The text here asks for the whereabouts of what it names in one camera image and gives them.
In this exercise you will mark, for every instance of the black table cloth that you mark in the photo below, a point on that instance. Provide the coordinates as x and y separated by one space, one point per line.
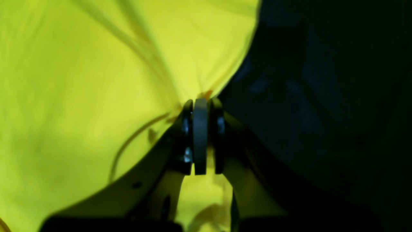
326 86

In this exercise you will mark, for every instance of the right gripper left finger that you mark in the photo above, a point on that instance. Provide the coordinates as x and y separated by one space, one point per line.
142 200

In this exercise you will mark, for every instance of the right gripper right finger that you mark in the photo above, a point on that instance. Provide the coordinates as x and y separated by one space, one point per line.
270 196

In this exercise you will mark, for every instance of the yellow t-shirt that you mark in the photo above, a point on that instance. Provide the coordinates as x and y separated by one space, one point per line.
88 86

